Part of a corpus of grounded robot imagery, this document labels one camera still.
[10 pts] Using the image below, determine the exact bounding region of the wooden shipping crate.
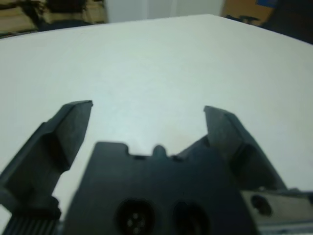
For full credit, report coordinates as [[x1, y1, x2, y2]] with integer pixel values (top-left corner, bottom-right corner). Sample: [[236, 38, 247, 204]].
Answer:
[[0, 0, 108, 37]]

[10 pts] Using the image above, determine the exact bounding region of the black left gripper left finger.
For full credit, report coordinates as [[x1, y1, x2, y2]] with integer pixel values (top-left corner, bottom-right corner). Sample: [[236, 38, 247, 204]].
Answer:
[[0, 99, 94, 219]]

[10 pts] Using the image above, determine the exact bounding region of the brown board blue label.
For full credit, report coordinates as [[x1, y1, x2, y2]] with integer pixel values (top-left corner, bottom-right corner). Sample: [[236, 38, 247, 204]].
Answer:
[[221, 0, 279, 25]]

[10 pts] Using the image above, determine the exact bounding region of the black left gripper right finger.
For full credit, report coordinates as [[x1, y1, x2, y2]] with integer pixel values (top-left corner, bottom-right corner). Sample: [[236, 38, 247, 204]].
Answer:
[[203, 105, 289, 192]]

